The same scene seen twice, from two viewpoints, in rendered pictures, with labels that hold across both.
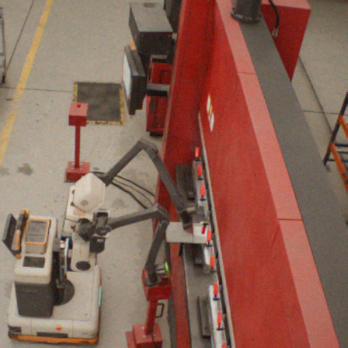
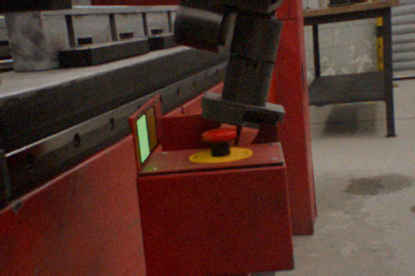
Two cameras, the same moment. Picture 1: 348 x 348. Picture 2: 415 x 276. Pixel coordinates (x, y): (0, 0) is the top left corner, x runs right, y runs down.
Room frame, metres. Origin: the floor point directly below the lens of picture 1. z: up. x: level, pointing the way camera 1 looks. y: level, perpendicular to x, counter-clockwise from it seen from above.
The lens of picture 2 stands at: (3.17, 0.29, 0.93)
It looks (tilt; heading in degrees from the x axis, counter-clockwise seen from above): 10 degrees down; 203
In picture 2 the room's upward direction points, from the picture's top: 6 degrees counter-clockwise
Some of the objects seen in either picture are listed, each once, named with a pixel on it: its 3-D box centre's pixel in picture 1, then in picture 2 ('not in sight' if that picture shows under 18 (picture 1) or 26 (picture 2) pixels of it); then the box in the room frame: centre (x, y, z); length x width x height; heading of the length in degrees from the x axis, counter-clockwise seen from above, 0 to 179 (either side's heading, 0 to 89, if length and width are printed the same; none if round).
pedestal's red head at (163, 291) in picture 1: (156, 280); (217, 172); (2.45, -0.01, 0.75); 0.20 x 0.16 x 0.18; 18
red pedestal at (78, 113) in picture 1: (77, 142); not in sight; (4.20, 0.92, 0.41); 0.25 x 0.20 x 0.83; 99
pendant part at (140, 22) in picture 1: (144, 64); not in sight; (3.88, 0.33, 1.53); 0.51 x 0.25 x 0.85; 17
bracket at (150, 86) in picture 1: (161, 100); not in sight; (3.96, 0.17, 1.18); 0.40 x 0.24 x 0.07; 9
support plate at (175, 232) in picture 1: (185, 232); not in sight; (2.69, -0.15, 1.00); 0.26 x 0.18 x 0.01; 99
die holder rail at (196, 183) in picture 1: (198, 186); not in sight; (3.26, -0.21, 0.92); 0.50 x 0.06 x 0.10; 9
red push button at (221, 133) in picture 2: not in sight; (220, 145); (2.49, 0.01, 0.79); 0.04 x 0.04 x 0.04
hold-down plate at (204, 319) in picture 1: (204, 316); (109, 51); (2.11, -0.33, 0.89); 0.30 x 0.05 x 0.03; 9
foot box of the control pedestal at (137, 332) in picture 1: (144, 337); not in sight; (2.44, 0.02, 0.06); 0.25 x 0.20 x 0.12; 108
